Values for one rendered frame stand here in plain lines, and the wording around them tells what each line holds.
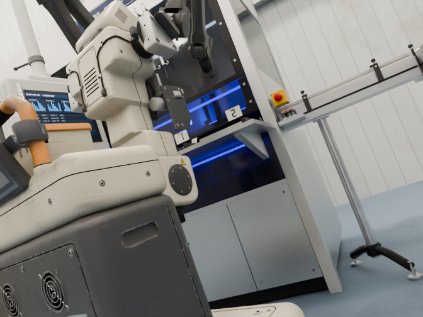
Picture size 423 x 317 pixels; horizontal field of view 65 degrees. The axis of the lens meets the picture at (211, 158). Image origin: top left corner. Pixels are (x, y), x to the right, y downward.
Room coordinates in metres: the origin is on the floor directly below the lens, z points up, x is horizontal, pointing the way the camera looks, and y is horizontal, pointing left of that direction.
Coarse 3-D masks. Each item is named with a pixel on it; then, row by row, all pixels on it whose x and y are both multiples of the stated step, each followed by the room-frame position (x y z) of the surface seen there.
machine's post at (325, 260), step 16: (224, 0) 1.69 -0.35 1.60; (224, 16) 1.71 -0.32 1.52; (240, 32) 1.69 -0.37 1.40; (240, 48) 1.70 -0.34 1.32; (256, 80) 1.69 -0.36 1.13; (256, 96) 1.70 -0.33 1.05; (272, 112) 1.69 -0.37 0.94; (288, 160) 1.69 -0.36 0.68; (288, 176) 1.70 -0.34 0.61; (304, 192) 1.69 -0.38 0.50; (304, 208) 1.70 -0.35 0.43; (304, 224) 1.71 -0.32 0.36; (320, 240) 1.69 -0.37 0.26; (320, 256) 1.70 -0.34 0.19; (336, 272) 1.71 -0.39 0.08; (336, 288) 1.69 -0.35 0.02
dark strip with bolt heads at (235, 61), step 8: (208, 0) 1.73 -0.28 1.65; (216, 0) 1.71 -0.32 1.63; (216, 8) 1.72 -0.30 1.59; (216, 16) 1.73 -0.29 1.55; (224, 24) 1.72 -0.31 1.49; (224, 32) 1.72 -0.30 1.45; (224, 40) 1.73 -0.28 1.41; (232, 48) 1.72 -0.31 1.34; (232, 56) 1.72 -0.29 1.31; (232, 64) 1.73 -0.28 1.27; (240, 64) 1.71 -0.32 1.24; (240, 80) 1.72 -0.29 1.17; (248, 88) 1.71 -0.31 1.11; (248, 96) 1.72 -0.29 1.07; (248, 104) 1.73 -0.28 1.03; (256, 104) 1.71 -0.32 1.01
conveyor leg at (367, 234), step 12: (312, 120) 1.74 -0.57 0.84; (324, 120) 1.74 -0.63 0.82; (324, 132) 1.75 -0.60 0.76; (336, 144) 1.75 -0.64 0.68; (336, 156) 1.74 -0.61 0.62; (336, 168) 1.76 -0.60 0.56; (348, 180) 1.74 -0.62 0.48; (348, 192) 1.75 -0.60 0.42; (360, 204) 1.75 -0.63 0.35; (360, 216) 1.75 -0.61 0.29; (360, 228) 1.77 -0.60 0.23; (372, 240) 1.74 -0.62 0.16
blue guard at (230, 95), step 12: (228, 84) 1.75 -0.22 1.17; (204, 96) 1.81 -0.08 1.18; (216, 96) 1.78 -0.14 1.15; (228, 96) 1.76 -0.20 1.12; (240, 96) 1.73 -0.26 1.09; (192, 108) 1.84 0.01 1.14; (204, 108) 1.82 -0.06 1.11; (216, 108) 1.79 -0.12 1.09; (228, 108) 1.77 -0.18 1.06; (240, 108) 1.74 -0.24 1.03; (156, 120) 1.94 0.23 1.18; (168, 120) 1.91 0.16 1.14; (192, 120) 1.85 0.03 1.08; (204, 120) 1.83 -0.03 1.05; (216, 120) 1.80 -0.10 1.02; (192, 132) 1.86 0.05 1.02
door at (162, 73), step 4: (152, 56) 1.90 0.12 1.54; (156, 56) 1.89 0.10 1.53; (156, 60) 1.90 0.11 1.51; (160, 60) 1.89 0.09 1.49; (156, 64) 1.90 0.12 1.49; (160, 64) 1.89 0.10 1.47; (156, 72) 1.91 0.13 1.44; (160, 72) 1.90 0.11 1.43; (164, 72) 1.89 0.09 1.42; (160, 76) 1.90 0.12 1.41; (164, 76) 1.89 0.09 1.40; (160, 80) 1.90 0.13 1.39; (164, 80) 1.89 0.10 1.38; (168, 80) 1.88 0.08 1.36; (164, 84) 1.90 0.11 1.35; (168, 84) 1.89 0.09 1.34; (160, 112) 1.93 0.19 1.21
